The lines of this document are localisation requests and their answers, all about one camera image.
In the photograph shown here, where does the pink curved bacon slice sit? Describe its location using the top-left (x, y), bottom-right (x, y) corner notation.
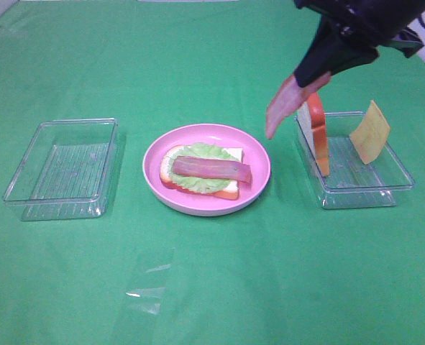
top-left (265, 72), bottom-right (332, 139)

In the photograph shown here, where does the clear tape patch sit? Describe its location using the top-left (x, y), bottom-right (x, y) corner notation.
top-left (124, 247), bottom-right (175, 316)

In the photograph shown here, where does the green lettuce leaf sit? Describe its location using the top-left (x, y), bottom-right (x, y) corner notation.
top-left (166, 142), bottom-right (242, 194)

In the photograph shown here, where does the pink round plate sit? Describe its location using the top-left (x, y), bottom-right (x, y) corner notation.
top-left (142, 124), bottom-right (271, 216)

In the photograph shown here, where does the clear plastic tray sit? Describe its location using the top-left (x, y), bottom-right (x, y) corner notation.
top-left (295, 111), bottom-right (415, 209)
top-left (2, 118), bottom-right (119, 221)

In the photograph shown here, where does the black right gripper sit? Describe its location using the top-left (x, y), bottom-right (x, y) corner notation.
top-left (293, 0), bottom-right (425, 88)

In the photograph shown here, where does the yellow cheese slice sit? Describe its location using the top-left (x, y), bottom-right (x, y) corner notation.
top-left (349, 100), bottom-right (390, 165)

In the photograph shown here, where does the red bacon strip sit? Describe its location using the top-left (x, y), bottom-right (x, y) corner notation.
top-left (172, 156), bottom-right (252, 183)

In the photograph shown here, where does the clear left plastic tray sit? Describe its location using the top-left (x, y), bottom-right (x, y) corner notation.
top-left (2, 118), bottom-right (119, 221)

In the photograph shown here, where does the clear right plastic tray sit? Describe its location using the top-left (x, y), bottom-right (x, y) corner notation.
top-left (295, 111), bottom-right (415, 209)

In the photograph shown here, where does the toast bread slice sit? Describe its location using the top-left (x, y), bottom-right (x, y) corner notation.
top-left (158, 144), bottom-right (245, 201)
top-left (297, 93), bottom-right (330, 177)

